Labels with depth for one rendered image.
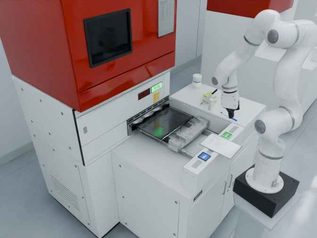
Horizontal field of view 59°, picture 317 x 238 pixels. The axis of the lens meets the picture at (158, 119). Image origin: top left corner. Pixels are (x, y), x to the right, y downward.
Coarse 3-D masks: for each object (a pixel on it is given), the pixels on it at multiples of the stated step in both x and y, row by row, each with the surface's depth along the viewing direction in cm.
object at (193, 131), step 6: (192, 126) 195; (198, 126) 195; (204, 126) 195; (186, 132) 189; (192, 132) 189; (198, 132) 190; (192, 138) 186; (168, 144) 179; (186, 144) 182; (174, 150) 177
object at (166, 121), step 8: (160, 112) 207; (168, 112) 207; (176, 112) 206; (144, 120) 198; (152, 120) 198; (160, 120) 198; (168, 120) 198; (176, 120) 198; (184, 120) 198; (144, 128) 190; (152, 128) 190; (160, 128) 190; (168, 128) 190; (160, 136) 182
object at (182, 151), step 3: (147, 135) 195; (153, 138) 192; (159, 141) 189; (162, 141) 187; (165, 141) 186; (165, 144) 186; (180, 150) 179; (183, 150) 178; (180, 153) 180; (183, 153) 178; (186, 153) 176; (189, 153) 176; (186, 156) 177; (189, 156) 176; (192, 156) 174
